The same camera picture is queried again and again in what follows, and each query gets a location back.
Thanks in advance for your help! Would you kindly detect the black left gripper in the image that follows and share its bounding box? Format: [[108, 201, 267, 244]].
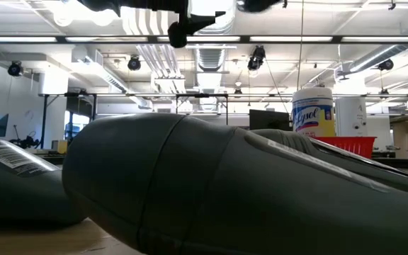
[[167, 10, 227, 49]]

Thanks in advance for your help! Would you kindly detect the gray toiletry bottle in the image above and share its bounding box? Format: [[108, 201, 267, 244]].
[[0, 133, 89, 227], [249, 128, 408, 199], [61, 113, 408, 255]]

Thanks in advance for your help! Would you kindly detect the Lysol wipes canister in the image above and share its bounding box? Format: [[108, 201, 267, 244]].
[[291, 87, 336, 138]]

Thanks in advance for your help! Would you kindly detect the yellow box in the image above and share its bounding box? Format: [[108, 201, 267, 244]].
[[51, 140, 68, 155]]

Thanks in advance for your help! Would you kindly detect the red plastic basket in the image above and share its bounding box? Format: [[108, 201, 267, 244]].
[[313, 136, 378, 159]]

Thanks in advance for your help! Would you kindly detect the black overhead frame beam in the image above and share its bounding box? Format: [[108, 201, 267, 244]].
[[0, 34, 408, 45]]

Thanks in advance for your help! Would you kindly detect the black ceiling-mounted camera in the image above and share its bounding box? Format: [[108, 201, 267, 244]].
[[127, 55, 142, 72], [7, 60, 23, 77], [378, 58, 395, 72], [246, 45, 266, 72]]

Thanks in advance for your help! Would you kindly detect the thin hanging cable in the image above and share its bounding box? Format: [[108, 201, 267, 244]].
[[296, 0, 305, 91]]

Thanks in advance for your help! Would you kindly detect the black background rig frame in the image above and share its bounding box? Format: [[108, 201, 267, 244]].
[[40, 91, 230, 150]]

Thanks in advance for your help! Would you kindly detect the silver ventilation duct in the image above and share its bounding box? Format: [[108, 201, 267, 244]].
[[347, 16, 408, 74]]

